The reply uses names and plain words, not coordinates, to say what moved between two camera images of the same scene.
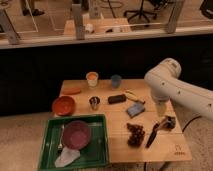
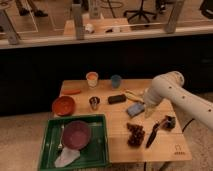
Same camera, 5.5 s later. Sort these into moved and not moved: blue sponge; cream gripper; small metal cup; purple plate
Moved: cream gripper
Not moved: purple plate; small metal cup; blue sponge
